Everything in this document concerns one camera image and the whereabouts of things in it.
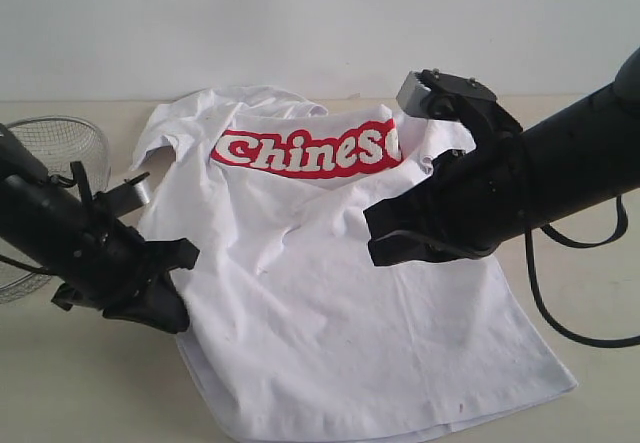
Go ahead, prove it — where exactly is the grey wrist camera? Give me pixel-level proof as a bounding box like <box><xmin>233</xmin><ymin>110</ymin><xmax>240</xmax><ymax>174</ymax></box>
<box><xmin>395</xmin><ymin>67</ymin><xmax>499</xmax><ymax>122</ymax></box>
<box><xmin>105</xmin><ymin>172</ymin><xmax>152</xmax><ymax>218</ymax></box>

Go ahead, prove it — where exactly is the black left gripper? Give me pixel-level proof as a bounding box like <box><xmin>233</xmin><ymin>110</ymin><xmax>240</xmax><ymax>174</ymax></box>
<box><xmin>49</xmin><ymin>197</ymin><xmax>200</xmax><ymax>334</ymax></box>

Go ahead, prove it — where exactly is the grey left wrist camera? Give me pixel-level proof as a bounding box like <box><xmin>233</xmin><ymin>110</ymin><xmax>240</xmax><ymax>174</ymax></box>
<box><xmin>105</xmin><ymin>172</ymin><xmax>152</xmax><ymax>218</ymax></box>

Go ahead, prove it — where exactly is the metal wire mesh basket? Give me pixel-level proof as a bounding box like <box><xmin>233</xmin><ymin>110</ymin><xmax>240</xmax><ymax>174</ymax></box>
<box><xmin>1</xmin><ymin>115</ymin><xmax>111</xmax><ymax>303</ymax></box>

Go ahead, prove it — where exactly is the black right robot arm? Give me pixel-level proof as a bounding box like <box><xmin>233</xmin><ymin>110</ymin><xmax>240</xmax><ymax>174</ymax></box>
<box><xmin>364</xmin><ymin>55</ymin><xmax>639</xmax><ymax>266</ymax></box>

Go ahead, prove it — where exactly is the white t-shirt red Chinese logo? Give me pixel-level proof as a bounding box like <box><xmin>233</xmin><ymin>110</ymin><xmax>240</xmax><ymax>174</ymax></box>
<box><xmin>132</xmin><ymin>86</ymin><xmax>576</xmax><ymax>442</ymax></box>

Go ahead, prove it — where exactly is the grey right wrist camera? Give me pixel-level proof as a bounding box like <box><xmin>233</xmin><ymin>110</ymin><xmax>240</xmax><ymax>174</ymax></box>
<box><xmin>395</xmin><ymin>67</ymin><xmax>499</xmax><ymax>122</ymax></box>

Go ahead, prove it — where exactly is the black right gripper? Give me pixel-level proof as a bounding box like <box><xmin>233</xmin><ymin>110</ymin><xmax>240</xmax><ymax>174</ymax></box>
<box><xmin>364</xmin><ymin>129</ymin><xmax>540</xmax><ymax>266</ymax></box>

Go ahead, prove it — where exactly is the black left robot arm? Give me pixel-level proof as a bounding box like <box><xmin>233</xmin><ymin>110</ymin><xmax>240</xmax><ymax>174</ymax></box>
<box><xmin>1</xmin><ymin>127</ymin><xmax>200</xmax><ymax>334</ymax></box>

